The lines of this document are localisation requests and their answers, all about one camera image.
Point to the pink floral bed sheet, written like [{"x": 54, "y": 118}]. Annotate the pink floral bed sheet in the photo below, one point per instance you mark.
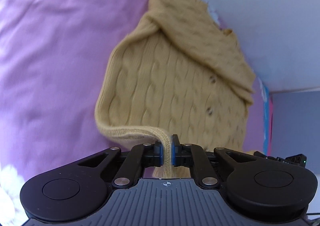
[{"x": 54, "y": 55}]

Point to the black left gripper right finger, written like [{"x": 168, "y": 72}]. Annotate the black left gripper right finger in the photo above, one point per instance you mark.
[{"x": 209, "y": 170}]

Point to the mustard cable-knit sweater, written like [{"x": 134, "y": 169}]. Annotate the mustard cable-knit sweater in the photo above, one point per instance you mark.
[{"x": 177, "y": 73}]

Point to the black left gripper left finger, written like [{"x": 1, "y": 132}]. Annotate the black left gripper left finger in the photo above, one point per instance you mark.
[{"x": 124, "y": 169}]

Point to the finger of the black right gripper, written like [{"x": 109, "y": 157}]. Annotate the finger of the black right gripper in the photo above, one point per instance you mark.
[{"x": 299, "y": 159}]

